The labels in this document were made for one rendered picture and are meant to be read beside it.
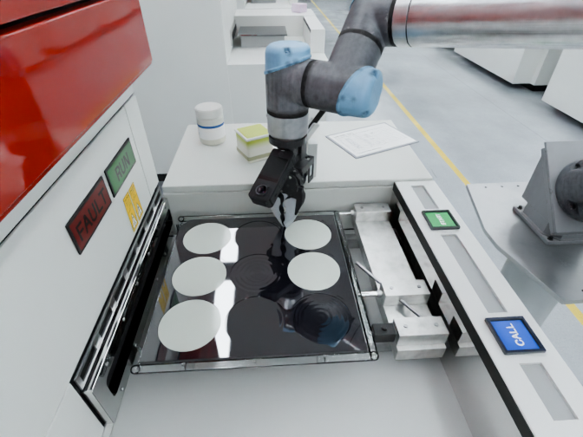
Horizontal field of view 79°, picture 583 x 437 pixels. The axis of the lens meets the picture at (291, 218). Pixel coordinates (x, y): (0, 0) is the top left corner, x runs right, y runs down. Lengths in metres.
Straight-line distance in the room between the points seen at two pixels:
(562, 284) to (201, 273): 0.75
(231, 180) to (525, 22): 0.59
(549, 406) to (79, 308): 0.59
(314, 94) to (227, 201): 0.36
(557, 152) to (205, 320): 0.88
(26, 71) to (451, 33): 0.50
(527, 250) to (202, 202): 0.77
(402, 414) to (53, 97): 0.61
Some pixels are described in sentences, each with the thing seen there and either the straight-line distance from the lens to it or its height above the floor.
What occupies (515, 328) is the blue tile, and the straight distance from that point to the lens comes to 0.61.
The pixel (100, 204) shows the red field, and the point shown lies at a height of 1.10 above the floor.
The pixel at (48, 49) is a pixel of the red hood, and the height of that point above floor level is 1.31.
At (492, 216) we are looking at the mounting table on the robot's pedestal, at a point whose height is 0.82.
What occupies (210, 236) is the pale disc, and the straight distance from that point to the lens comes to 0.77.
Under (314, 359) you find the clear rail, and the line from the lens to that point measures 0.57.
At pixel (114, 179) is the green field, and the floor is 1.10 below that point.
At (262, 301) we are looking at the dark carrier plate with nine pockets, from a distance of 0.63.
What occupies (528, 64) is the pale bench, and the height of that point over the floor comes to 0.30.
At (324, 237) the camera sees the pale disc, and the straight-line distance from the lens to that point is 0.75.
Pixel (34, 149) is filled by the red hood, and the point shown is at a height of 1.25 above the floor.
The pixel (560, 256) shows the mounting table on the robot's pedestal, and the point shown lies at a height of 0.82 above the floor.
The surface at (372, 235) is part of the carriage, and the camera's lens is 0.81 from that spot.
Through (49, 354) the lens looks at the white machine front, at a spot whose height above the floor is 1.04.
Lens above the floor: 1.39
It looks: 38 degrees down
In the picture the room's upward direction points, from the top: straight up
